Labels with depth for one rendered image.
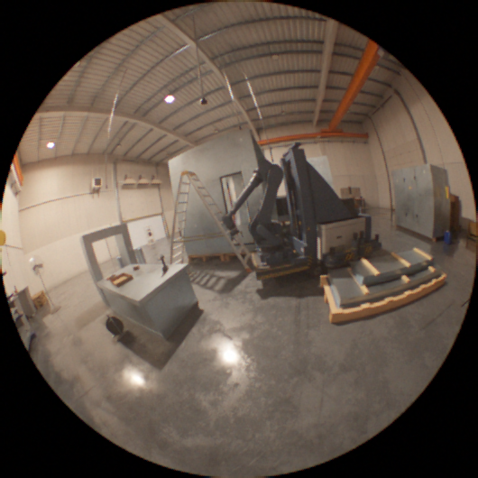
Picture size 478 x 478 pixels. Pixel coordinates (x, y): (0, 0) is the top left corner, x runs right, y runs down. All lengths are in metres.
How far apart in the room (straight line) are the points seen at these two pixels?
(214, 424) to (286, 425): 0.50
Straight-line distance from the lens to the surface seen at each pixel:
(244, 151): 3.50
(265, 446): 1.31
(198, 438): 1.40
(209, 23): 7.08
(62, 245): 11.13
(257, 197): 3.24
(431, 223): 5.33
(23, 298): 7.34
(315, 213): 2.26
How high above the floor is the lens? 1.29
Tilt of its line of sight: 13 degrees down
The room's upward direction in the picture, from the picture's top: 11 degrees counter-clockwise
